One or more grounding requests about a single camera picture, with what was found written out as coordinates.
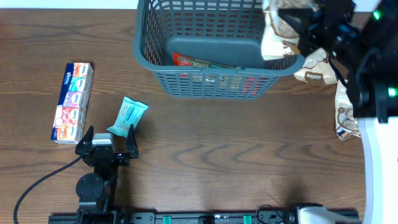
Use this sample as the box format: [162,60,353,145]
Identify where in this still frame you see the grey plastic basket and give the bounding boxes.
[133,0,305,99]

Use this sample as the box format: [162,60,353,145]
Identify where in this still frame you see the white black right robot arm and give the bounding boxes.
[278,0,397,223]

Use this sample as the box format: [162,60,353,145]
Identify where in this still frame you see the white brown snack bag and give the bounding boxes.
[261,0,312,60]

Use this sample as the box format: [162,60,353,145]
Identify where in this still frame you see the Kleenex tissue multipack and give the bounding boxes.
[51,62,94,144]

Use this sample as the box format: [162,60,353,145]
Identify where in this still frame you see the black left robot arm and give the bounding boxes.
[75,125,139,224]

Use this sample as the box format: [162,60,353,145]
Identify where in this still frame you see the beige snack bag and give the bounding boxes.
[335,81,361,140]

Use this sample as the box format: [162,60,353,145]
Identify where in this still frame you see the white snack bag top right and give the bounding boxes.
[294,48,338,85]

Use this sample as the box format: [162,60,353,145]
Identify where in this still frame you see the teal wet wipes pack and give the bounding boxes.
[107,96,149,138]

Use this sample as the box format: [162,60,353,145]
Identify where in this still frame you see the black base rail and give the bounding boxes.
[48,211,360,224]

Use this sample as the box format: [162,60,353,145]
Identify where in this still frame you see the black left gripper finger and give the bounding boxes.
[79,126,94,148]
[126,124,137,155]

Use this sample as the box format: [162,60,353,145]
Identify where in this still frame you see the red spaghetti package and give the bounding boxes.
[172,51,268,94]

